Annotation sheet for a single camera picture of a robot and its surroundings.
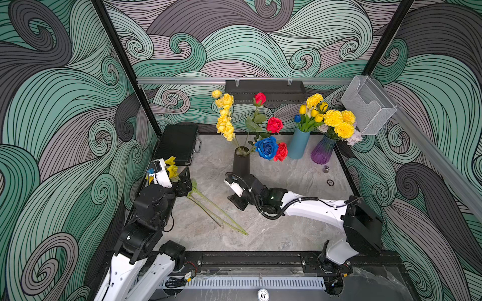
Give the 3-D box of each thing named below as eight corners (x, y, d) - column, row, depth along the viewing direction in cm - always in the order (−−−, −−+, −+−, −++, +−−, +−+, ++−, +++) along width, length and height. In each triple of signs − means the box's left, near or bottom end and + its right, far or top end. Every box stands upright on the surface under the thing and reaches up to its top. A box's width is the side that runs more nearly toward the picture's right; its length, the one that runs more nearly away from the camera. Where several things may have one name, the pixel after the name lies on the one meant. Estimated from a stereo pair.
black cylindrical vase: (233, 175, 102) (232, 151, 86) (238, 167, 105) (238, 143, 89) (245, 181, 99) (246, 158, 84) (250, 173, 103) (252, 149, 87)
